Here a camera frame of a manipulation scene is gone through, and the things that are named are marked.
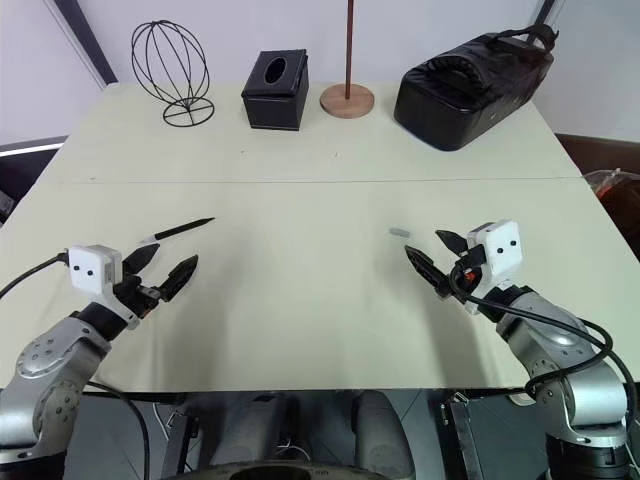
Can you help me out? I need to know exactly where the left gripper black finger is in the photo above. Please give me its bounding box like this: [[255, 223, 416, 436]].
[[159, 254, 200, 302], [122, 242, 162, 278]]

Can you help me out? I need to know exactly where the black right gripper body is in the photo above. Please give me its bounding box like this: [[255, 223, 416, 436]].
[[439, 243, 486, 302]]

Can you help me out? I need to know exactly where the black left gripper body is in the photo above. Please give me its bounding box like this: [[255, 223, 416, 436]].
[[113, 273, 163, 320]]

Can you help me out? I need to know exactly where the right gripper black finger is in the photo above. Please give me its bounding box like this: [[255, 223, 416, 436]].
[[434, 229, 472, 258], [403, 244, 452, 301]]

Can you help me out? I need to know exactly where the black uncapped pen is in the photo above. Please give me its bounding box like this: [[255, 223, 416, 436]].
[[138, 216, 217, 246]]

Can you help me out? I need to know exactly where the black furniture with light strip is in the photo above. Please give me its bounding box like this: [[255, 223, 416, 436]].
[[0, 134, 69, 225]]

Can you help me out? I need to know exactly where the dark brown cabinet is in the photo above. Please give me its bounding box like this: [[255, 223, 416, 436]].
[[553, 131, 640, 177]]

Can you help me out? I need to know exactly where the orange plastic bag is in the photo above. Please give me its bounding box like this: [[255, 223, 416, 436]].
[[582, 168, 640, 236]]

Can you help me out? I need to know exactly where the grey rounded shape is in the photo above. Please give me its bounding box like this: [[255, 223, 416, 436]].
[[351, 389, 417, 480]]

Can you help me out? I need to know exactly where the wooden pole stand, round base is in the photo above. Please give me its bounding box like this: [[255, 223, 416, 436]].
[[319, 0, 377, 120]]

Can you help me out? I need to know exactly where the black leather tissue box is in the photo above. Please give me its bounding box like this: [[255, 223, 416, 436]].
[[240, 48, 310, 133]]

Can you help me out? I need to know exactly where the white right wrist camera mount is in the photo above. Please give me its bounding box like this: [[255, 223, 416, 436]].
[[463, 219, 522, 316]]

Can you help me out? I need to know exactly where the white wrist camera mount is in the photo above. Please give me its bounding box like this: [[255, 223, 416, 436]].
[[68, 244, 140, 330], [463, 219, 522, 316]]

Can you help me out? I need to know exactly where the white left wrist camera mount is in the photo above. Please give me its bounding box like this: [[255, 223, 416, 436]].
[[68, 244, 140, 330]]

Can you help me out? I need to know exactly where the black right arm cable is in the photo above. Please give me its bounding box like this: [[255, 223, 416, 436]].
[[448, 259, 640, 419]]

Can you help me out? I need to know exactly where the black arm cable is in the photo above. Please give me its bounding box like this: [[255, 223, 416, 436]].
[[0, 253, 71, 301], [448, 259, 640, 419]]

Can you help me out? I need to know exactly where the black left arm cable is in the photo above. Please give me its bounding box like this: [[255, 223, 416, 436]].
[[0, 253, 71, 301]]

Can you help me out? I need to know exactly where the thin black hanging cable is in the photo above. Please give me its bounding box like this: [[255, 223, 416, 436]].
[[84, 380, 152, 480]]

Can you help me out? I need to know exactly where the black padded bag with handle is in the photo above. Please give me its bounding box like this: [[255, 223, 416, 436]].
[[392, 23, 561, 153]]

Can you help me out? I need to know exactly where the black wire head stand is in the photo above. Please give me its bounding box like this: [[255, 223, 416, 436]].
[[130, 19, 218, 129]]

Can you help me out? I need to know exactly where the black metal table bracket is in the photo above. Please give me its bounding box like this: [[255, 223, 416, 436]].
[[438, 394, 477, 480]]

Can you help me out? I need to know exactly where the dark window frame bar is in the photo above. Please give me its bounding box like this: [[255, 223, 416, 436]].
[[45, 0, 119, 92]]

